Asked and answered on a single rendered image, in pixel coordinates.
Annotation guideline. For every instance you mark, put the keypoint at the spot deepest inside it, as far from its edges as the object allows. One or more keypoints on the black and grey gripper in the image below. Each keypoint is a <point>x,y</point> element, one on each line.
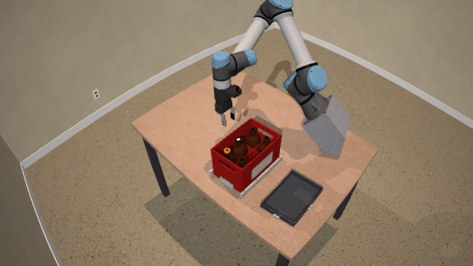
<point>222,91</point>

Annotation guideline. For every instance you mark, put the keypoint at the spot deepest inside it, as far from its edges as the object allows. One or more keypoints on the red crate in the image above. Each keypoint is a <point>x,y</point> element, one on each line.
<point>257,162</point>

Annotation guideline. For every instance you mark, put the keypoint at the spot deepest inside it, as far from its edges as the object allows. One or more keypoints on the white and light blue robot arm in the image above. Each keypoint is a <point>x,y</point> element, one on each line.
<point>301,85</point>

